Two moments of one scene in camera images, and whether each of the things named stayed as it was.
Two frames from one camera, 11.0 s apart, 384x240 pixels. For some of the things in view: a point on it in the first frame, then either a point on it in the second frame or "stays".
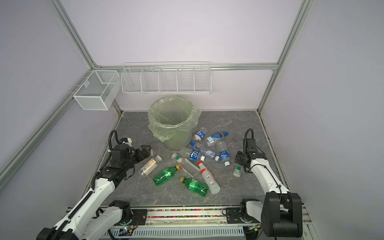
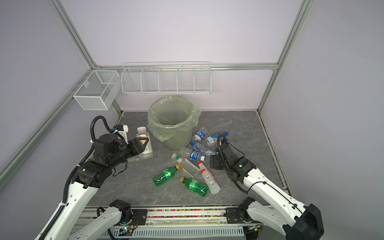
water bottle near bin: [199, 135] stays
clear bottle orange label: [150, 166] -> [148, 153]
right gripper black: [238, 157] -> [215, 162]
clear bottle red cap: [209, 179] stays
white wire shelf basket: [166, 78] stays
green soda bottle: [165, 175] stays
